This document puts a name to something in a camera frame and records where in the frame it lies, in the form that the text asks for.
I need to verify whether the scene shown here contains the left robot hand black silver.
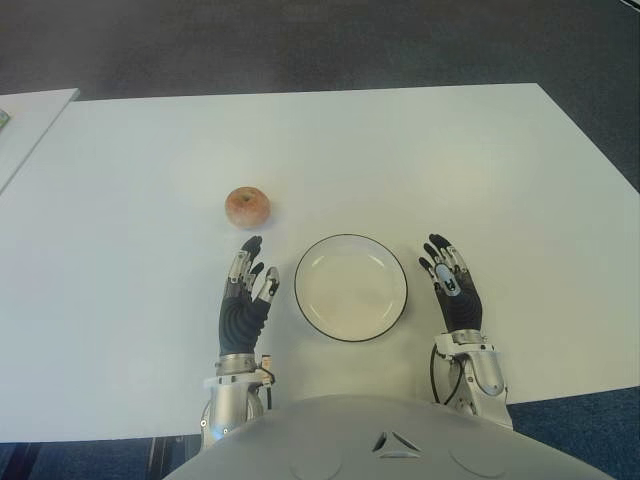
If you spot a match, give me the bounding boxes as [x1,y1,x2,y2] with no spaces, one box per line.
[218,235,281,357]

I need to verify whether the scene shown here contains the right robot hand black silver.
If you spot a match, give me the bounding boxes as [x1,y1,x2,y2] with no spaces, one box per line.
[418,232,485,334]

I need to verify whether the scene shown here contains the red yellow apple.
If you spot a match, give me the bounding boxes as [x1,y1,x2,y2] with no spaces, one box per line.
[224,186,273,230]

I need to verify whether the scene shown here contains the white plate black rim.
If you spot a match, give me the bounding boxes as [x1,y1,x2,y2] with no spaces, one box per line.
[293,233,409,344]

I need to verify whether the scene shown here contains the grey robot torso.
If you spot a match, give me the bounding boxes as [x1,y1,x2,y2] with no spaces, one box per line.
[162,394,609,480]

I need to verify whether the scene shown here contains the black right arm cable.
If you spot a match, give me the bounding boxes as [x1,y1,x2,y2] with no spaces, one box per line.
[429,344,465,407]

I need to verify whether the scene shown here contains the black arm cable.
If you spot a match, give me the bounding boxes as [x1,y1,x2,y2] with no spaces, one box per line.
[258,353,277,412]
[429,344,465,407]

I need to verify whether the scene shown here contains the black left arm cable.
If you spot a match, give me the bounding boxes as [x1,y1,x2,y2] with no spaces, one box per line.
[258,353,277,412]

